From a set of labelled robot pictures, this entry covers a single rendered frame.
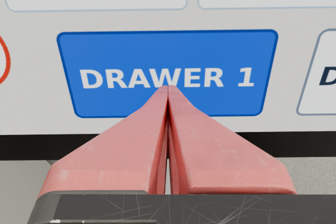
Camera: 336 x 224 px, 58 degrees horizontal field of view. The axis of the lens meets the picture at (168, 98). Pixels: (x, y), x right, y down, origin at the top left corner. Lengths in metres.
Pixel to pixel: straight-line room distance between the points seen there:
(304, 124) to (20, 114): 0.14
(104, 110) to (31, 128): 0.04
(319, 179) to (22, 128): 1.16
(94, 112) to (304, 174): 1.12
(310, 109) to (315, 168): 1.09
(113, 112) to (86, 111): 0.01
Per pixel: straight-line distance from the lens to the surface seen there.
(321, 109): 0.17
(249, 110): 0.16
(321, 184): 1.26
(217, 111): 0.15
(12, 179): 0.81
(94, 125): 0.16
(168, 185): 1.10
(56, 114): 0.16
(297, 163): 1.23
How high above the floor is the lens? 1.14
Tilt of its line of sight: 76 degrees down
